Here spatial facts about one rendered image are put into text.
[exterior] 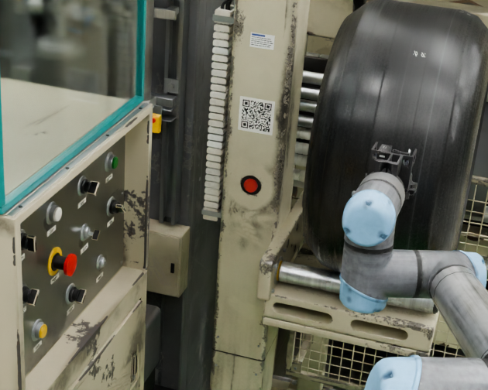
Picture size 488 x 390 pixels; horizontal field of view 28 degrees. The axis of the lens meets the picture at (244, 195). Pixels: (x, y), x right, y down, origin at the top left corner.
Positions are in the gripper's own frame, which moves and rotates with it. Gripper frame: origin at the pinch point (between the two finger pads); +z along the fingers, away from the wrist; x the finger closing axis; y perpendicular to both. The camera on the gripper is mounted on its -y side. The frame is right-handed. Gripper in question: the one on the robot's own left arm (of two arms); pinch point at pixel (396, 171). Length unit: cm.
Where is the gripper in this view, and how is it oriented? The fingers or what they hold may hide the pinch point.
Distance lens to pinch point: 177.1
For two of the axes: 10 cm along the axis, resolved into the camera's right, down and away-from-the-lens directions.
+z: 2.8, -3.0, 9.1
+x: -9.5, -1.9, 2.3
